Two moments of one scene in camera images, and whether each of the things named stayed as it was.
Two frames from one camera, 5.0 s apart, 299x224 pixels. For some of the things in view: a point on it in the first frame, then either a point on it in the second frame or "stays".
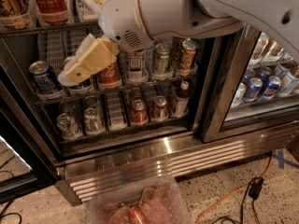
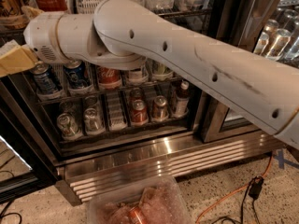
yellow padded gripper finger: x=101 y=53 -> x=18 y=60
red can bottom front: x=138 y=111 stays
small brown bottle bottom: x=182 y=98 stays
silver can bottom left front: x=67 y=125 stays
